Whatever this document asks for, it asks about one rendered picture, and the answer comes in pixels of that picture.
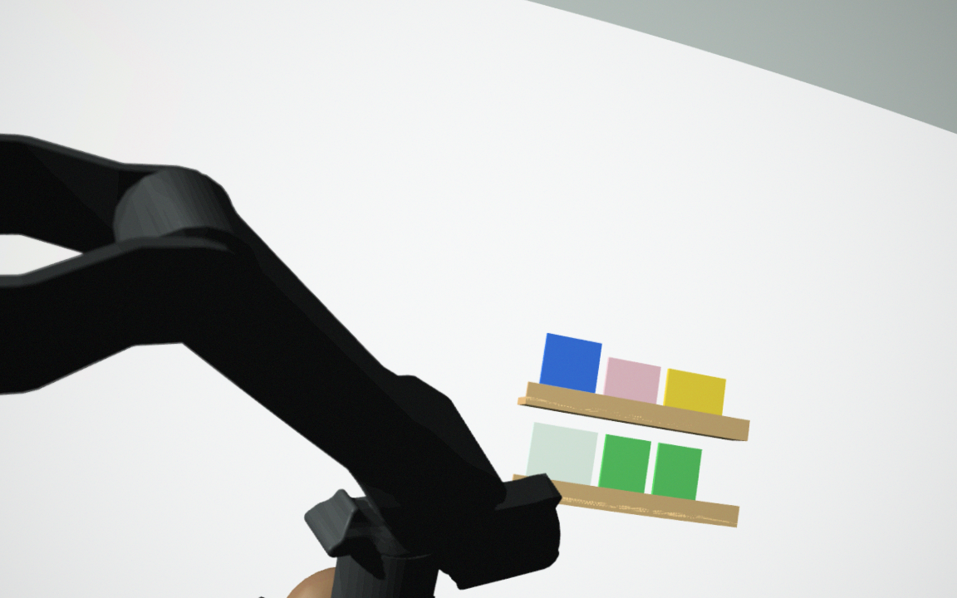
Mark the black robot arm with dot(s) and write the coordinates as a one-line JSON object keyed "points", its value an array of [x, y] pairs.
{"points": [[165, 260]]}

